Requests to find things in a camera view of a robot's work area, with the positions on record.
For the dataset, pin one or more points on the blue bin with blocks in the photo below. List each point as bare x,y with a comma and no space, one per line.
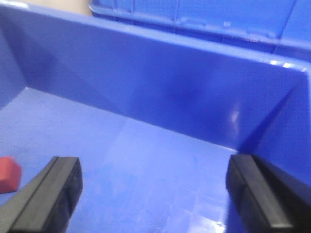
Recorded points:
154,117

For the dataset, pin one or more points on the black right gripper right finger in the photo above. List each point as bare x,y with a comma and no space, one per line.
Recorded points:
267,199

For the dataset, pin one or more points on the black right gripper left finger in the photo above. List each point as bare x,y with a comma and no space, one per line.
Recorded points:
47,202

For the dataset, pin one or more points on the red cube block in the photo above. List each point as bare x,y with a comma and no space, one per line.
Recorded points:
10,174

